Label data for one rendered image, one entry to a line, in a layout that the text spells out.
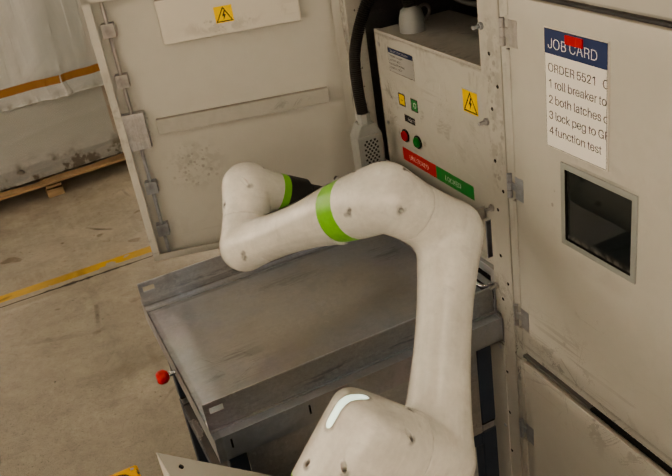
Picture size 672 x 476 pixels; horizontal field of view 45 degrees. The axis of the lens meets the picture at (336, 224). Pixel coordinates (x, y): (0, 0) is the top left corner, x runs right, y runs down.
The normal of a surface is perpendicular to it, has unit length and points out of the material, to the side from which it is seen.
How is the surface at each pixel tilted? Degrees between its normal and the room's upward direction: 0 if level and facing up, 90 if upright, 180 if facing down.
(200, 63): 90
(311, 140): 90
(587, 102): 90
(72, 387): 0
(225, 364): 0
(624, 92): 90
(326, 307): 0
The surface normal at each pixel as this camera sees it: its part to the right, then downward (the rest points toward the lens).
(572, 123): -0.89, 0.32
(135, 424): -0.15, -0.88
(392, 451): 0.48, 0.29
